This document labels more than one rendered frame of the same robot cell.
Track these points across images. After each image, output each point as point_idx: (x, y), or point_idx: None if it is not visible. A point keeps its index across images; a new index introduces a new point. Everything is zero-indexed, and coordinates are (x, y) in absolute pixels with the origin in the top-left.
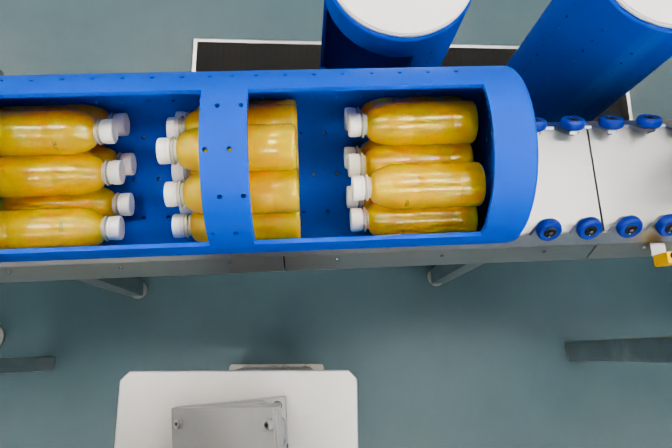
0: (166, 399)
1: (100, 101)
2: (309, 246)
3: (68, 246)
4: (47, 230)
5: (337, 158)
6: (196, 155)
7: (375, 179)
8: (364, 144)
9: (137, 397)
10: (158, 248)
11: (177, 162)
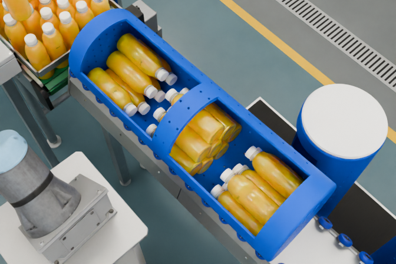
0: (81, 172)
1: (172, 65)
2: (185, 177)
3: None
4: (109, 88)
5: None
6: None
7: (235, 176)
8: (253, 170)
9: (74, 162)
10: (134, 125)
11: None
